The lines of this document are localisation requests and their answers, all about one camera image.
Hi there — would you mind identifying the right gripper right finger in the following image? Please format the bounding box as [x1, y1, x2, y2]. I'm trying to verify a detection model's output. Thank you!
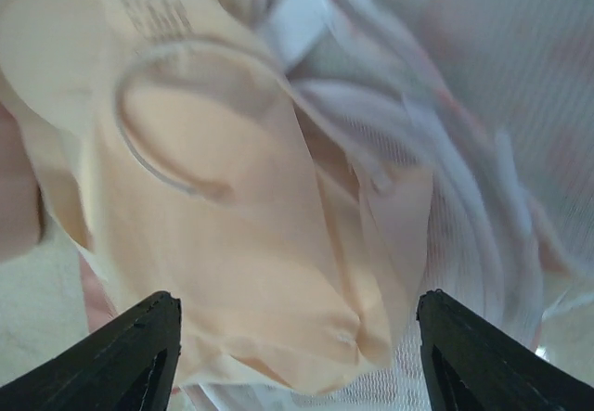
[417, 289, 593, 411]

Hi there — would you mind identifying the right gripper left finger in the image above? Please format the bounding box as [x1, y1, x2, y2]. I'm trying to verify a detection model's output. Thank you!
[1, 291, 181, 410]

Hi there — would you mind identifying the beige bra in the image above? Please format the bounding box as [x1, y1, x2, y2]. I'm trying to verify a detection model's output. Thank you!
[1, 0, 433, 395]

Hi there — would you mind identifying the floral bra laundry bag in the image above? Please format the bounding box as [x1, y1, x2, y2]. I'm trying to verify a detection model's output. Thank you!
[185, 0, 593, 410]

